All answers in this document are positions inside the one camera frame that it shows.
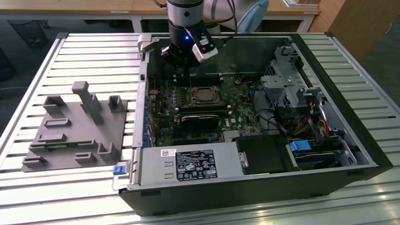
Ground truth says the metal socket cover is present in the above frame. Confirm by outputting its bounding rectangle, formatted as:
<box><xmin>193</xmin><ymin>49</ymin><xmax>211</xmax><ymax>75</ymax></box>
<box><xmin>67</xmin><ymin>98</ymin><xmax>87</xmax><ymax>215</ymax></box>
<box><xmin>189</xmin><ymin>86</ymin><xmax>221</xmax><ymax>105</ymax></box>

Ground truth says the silver green CPU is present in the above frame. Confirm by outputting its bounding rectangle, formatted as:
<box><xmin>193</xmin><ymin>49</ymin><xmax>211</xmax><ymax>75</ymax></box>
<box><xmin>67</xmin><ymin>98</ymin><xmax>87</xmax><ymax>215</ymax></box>
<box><xmin>195</xmin><ymin>89</ymin><xmax>216</xmax><ymax>100</ymax></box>

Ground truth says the CPU socket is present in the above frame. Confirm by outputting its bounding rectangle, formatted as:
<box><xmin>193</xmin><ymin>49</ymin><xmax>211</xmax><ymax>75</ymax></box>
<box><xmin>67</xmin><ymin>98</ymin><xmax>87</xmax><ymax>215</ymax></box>
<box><xmin>187</xmin><ymin>85</ymin><xmax>223</xmax><ymax>106</ymax></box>

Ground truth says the black graphics card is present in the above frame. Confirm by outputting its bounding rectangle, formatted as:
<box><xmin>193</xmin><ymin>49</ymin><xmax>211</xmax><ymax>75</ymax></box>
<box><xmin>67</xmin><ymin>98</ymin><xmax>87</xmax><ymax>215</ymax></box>
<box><xmin>180</xmin><ymin>113</ymin><xmax>221</xmax><ymax>130</ymax></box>

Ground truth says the green motherboard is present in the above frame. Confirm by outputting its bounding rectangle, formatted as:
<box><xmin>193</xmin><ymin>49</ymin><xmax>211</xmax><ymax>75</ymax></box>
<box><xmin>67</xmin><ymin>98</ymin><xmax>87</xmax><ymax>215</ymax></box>
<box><xmin>147</xmin><ymin>70</ymin><xmax>272</xmax><ymax>147</ymax></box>

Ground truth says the silver perforated drive cage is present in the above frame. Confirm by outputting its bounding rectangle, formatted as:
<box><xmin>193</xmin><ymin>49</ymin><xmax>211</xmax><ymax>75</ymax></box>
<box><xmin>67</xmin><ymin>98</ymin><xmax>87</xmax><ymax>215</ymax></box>
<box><xmin>259</xmin><ymin>45</ymin><xmax>328</xmax><ymax>111</ymax></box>

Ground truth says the silver finned chipset heatsink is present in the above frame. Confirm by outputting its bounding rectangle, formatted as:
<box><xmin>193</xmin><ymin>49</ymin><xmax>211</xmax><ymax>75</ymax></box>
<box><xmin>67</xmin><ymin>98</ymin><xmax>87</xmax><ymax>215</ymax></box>
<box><xmin>223</xmin><ymin>130</ymin><xmax>240</xmax><ymax>142</ymax></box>

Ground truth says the black mesh waste bin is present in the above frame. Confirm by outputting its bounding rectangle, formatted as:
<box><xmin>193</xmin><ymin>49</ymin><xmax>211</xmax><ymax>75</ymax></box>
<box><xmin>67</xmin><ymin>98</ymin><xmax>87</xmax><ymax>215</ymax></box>
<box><xmin>8</xmin><ymin>20</ymin><xmax>48</xmax><ymax>49</ymax></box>

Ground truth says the grey parts rack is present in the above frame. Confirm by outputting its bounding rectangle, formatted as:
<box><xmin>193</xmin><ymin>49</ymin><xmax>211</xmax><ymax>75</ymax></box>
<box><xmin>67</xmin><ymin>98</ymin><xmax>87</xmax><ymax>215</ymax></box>
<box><xmin>20</xmin><ymin>81</ymin><xmax>129</xmax><ymax>173</ymax></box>

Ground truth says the silver power supply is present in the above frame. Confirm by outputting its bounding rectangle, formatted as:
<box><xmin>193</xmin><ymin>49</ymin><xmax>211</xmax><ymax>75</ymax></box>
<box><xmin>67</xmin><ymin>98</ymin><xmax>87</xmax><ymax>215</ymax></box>
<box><xmin>137</xmin><ymin>142</ymin><xmax>248</xmax><ymax>188</ymax></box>

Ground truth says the black rating label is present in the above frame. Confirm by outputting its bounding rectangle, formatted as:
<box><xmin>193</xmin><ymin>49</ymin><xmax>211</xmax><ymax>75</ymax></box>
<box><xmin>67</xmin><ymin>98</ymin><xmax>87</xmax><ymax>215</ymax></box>
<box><xmin>175</xmin><ymin>150</ymin><xmax>217</xmax><ymax>181</ymax></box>

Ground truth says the black plastic shroud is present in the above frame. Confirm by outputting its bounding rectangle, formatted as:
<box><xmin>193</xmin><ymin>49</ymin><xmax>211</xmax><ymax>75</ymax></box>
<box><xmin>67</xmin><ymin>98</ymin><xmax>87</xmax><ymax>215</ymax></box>
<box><xmin>236</xmin><ymin>135</ymin><xmax>296</xmax><ymax>175</ymax></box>

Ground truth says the wooden cabinet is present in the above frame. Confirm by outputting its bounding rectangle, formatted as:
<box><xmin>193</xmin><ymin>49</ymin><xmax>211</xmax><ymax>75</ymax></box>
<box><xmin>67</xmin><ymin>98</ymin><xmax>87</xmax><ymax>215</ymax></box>
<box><xmin>308</xmin><ymin>0</ymin><xmax>400</xmax><ymax>62</ymax></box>

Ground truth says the green RAM stick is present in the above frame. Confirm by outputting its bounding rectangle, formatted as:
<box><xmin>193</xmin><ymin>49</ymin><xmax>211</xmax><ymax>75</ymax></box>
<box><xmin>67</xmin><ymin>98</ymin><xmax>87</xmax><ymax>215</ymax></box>
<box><xmin>43</xmin><ymin>143</ymin><xmax>80</xmax><ymax>149</ymax></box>

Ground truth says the blue disk carrier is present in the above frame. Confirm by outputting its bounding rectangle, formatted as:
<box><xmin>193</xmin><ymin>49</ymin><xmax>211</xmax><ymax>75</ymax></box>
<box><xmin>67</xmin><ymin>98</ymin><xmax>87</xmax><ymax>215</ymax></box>
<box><xmin>289</xmin><ymin>140</ymin><xmax>312</xmax><ymax>153</ymax></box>

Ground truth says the black silver PC case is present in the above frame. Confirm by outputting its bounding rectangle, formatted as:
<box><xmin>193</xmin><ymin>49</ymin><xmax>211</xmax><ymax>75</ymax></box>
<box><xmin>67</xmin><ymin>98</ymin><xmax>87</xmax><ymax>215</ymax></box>
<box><xmin>111</xmin><ymin>31</ymin><xmax>393</xmax><ymax>218</ymax></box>

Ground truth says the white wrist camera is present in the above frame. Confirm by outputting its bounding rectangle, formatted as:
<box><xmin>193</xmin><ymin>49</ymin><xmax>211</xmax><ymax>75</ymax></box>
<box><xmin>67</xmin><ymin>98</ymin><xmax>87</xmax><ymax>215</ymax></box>
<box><xmin>184</xmin><ymin>27</ymin><xmax>219</xmax><ymax>64</ymax></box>

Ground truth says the wooden desk white frame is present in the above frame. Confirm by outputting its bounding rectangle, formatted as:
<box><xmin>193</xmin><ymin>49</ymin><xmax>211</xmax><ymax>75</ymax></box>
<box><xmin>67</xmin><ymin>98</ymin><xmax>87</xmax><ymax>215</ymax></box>
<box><xmin>0</xmin><ymin>0</ymin><xmax>323</xmax><ymax>33</ymax></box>

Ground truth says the yellow orange wire bundle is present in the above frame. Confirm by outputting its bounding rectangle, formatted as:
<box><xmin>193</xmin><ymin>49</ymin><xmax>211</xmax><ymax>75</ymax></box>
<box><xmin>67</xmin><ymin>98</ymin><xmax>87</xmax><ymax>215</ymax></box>
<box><xmin>296</xmin><ymin>116</ymin><xmax>331</xmax><ymax>139</ymax></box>

